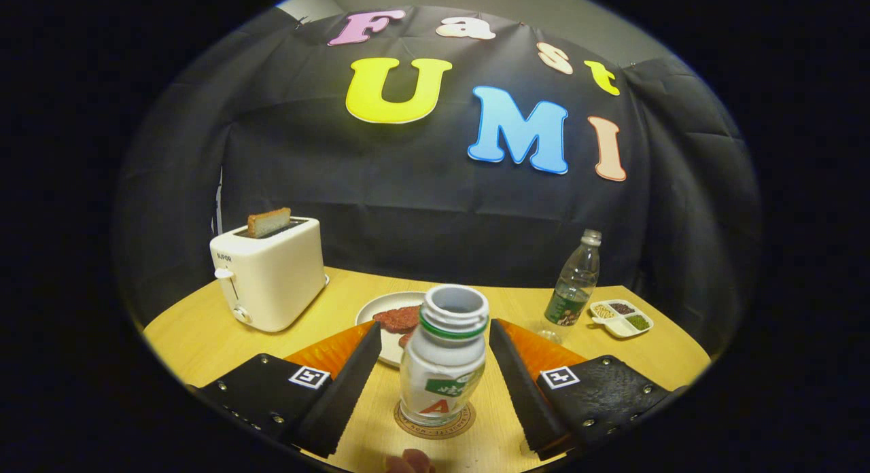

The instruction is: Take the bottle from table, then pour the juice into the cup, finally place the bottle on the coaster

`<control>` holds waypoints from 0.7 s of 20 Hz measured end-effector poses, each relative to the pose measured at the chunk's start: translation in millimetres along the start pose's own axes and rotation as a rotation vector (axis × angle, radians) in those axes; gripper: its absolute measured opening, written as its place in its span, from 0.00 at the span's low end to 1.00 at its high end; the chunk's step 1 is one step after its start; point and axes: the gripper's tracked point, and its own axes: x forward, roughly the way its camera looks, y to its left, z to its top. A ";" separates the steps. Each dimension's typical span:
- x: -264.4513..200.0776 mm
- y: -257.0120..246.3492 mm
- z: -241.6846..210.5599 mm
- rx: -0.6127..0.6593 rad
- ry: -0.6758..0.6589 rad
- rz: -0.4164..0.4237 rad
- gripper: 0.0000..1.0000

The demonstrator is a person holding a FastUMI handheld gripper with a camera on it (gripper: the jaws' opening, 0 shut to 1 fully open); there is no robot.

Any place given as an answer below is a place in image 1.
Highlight wooden table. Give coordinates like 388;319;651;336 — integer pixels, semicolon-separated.
143;266;712;473

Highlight white divided condiment dish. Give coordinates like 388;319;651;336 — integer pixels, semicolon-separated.
589;299;655;339

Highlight white round plate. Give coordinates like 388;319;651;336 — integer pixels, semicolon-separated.
355;292;428;368

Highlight clear plastic water bottle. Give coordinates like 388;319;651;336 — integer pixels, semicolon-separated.
542;229;603;345

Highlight toast slice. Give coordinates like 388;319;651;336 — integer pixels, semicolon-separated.
247;207;292;239

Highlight white toaster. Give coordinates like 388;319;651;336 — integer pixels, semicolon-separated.
209;217;330;334

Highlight round cork coaster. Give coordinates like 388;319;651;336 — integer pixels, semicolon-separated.
394;400;476;440

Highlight red meat slices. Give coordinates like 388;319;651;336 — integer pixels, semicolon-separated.
372;305;422;349

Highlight white juice bottle green label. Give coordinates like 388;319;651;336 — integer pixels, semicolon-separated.
399;284;490;428

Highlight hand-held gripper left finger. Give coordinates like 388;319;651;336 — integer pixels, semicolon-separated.
197;320;383;459

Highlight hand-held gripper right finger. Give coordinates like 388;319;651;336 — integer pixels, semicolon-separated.
489;318;680;461

